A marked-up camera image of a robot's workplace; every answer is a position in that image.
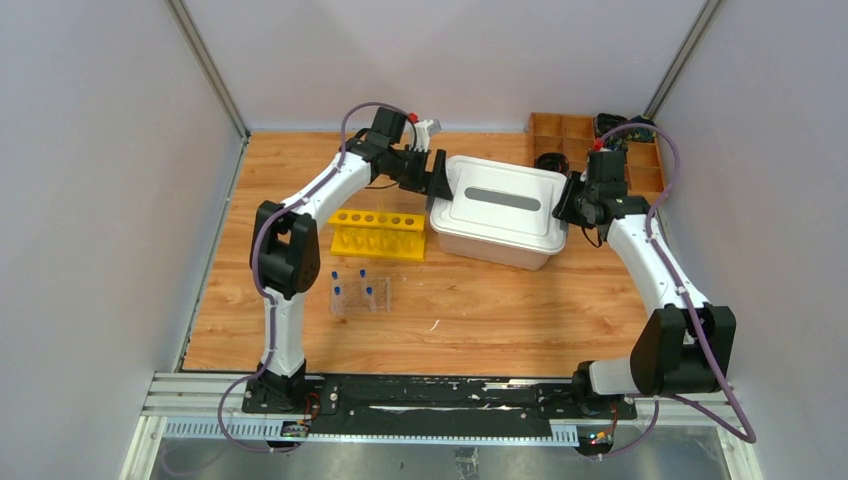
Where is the white plastic box lid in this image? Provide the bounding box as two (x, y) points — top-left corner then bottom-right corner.
(429, 155), (567, 249)

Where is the pink plastic storage bin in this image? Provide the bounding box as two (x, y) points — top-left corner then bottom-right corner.
(437, 233), (565, 271)

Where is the yellow test tube rack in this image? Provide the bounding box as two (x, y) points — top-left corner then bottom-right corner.
(328, 209), (426, 262)

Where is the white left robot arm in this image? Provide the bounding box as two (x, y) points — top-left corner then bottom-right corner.
(249, 103), (567, 413)

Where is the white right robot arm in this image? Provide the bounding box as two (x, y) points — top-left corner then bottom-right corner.
(561, 149), (736, 418)

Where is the black round object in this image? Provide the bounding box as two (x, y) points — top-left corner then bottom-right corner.
(533, 152), (570, 175)

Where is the wooden compartment organizer tray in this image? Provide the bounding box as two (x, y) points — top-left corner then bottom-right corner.
(526, 112), (671, 202)

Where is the clear well plate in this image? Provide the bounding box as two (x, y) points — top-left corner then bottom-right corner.
(329, 277), (392, 316)

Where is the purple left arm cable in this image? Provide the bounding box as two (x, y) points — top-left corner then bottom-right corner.
(217, 101), (415, 456)

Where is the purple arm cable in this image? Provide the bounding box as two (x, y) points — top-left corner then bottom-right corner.
(596, 123), (758, 458)
(217, 101), (415, 456)

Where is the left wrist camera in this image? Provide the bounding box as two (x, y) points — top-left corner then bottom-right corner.
(407, 112), (442, 152)

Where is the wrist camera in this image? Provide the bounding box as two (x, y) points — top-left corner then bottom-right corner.
(590, 136), (628, 152)
(407, 112), (442, 152)

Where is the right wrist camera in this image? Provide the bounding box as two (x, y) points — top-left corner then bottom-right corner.
(590, 136), (628, 152)

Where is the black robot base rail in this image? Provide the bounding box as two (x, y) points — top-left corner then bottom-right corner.
(241, 374), (637, 454)

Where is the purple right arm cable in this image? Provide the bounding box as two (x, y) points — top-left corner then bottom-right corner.
(596, 123), (758, 458)

